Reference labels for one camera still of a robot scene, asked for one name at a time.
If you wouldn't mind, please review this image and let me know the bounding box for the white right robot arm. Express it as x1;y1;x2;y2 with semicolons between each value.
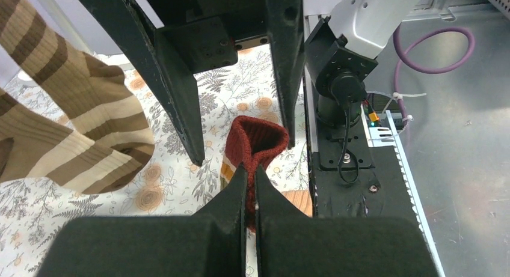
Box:
78;0;420;166

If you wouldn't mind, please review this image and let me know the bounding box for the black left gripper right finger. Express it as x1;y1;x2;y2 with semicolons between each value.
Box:
254;168;438;276

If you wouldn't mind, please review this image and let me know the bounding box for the brown striped sock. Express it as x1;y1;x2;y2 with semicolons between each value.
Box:
1;0;155;194
0;138;14;175

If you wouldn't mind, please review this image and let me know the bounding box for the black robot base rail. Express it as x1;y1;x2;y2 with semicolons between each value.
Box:
304;87;445;276

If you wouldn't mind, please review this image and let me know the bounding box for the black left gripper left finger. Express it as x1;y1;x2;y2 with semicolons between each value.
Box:
37;167;247;276

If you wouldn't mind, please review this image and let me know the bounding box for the red cuff multicolour sock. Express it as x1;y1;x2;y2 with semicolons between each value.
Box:
220;115;289;232

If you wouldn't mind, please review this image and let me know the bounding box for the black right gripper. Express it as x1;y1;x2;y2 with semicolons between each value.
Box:
78;0;304;166

